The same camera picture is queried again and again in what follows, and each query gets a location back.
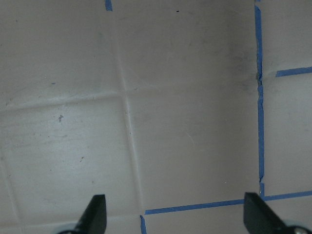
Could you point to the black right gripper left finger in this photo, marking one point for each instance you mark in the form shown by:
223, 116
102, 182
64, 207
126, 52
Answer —
94, 218

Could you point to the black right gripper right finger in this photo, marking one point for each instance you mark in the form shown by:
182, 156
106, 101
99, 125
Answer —
259, 218

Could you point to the brown paper table cover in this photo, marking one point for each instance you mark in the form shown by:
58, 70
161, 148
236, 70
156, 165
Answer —
173, 109

